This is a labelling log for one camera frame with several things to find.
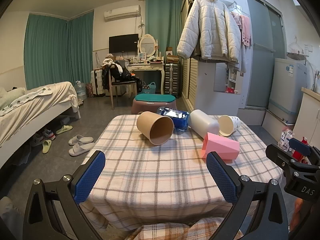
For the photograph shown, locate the pink towel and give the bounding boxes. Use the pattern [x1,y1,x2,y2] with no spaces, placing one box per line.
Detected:
[232,13,253,48]

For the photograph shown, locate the white cabinet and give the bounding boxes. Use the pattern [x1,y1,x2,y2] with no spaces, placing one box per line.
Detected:
[292,87,320,142]

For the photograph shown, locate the wooden chair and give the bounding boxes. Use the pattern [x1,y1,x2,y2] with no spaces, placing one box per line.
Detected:
[108,66,138,111]

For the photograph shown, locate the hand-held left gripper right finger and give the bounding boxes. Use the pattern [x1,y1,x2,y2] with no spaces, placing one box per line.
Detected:
[205,151,292,240]

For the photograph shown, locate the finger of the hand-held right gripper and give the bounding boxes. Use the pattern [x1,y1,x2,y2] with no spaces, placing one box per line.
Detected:
[265,143,299,172]
[288,137,320,167]

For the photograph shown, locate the translucent white plastic cup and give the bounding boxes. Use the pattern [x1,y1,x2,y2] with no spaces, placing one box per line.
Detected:
[188,109,220,139]

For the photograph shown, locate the white washing machine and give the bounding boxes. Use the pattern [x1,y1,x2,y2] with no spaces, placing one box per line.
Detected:
[267,57,310,125]

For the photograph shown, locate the white puffer jacket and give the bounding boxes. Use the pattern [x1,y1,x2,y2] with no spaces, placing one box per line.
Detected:
[176,0,247,63]

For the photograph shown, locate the bed with cream sheets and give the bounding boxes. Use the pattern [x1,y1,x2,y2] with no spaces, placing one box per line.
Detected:
[0,81,82,172]

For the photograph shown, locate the white vanity desk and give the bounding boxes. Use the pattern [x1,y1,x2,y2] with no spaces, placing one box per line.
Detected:
[127,62,166,94]

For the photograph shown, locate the white suitcase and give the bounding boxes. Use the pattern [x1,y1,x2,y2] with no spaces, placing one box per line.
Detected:
[90,68,107,97]

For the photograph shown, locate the striped green pillow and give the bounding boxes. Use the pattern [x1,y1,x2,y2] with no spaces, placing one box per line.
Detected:
[0,87,26,110]

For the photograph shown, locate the purple stool with green cushion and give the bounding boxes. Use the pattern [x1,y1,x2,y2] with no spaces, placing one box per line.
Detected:
[132,94,177,115]

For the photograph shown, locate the red and white packet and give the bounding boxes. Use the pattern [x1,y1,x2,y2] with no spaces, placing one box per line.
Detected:
[277,127,312,165]

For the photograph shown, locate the clear water jug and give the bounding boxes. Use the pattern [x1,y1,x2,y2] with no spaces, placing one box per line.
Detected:
[75,80,87,101]

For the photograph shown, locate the brown paper cup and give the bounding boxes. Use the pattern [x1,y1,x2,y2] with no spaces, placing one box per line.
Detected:
[136,111,174,146]

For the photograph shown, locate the teal basket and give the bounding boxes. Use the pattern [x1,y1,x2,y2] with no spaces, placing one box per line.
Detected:
[142,81,157,94]

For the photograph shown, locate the pink angular cup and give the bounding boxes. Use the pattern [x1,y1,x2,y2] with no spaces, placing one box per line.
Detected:
[201,132,240,160]

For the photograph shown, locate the white wardrobe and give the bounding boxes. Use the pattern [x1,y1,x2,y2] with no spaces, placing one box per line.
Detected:
[180,0,247,110]

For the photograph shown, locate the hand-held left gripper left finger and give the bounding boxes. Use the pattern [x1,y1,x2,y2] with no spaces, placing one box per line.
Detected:
[22,150,107,240]

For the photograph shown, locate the green curtain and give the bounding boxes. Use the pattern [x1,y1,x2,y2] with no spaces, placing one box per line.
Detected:
[145,0,183,64]
[23,13,68,91]
[66,11,95,87]

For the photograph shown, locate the black television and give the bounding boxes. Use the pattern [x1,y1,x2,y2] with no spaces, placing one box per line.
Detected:
[108,33,139,54]

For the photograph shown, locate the plaid pajama pants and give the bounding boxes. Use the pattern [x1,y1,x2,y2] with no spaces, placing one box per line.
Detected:
[127,217,244,240]

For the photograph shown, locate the frosted glass sliding door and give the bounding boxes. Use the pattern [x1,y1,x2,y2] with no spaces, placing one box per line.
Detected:
[240,0,287,110]

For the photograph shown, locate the pile of clothes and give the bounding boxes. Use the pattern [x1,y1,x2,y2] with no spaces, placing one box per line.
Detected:
[101,58,143,92]

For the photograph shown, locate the grey sneaker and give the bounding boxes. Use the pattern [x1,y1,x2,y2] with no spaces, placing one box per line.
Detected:
[30,133,45,147]
[43,128,56,141]

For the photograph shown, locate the white air conditioner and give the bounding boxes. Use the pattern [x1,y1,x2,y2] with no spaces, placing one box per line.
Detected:
[104,5,141,22]

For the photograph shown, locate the person's right hand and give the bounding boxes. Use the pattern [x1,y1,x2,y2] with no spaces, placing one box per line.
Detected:
[289,197,309,234]

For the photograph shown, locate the silver suitcase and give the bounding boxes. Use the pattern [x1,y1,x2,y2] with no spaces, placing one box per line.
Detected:
[163,63,181,99]

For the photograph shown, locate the cardboard box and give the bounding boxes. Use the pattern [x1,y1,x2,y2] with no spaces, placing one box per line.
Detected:
[165,47,181,64]

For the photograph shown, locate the white slipper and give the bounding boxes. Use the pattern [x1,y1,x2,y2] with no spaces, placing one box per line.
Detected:
[68,134,94,146]
[68,142,96,157]

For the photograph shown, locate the plaid tablecloth table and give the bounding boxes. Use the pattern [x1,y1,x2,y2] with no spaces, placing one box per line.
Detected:
[79,114,285,233]

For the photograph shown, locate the white dotted paper cup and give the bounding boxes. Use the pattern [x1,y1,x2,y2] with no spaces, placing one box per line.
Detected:
[217,115,241,137]

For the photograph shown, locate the oval vanity mirror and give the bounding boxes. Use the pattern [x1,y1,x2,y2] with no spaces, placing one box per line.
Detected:
[139,33,159,58]

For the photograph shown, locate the blue wet wipes packet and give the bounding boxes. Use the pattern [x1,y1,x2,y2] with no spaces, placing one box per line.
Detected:
[157,106,191,132]

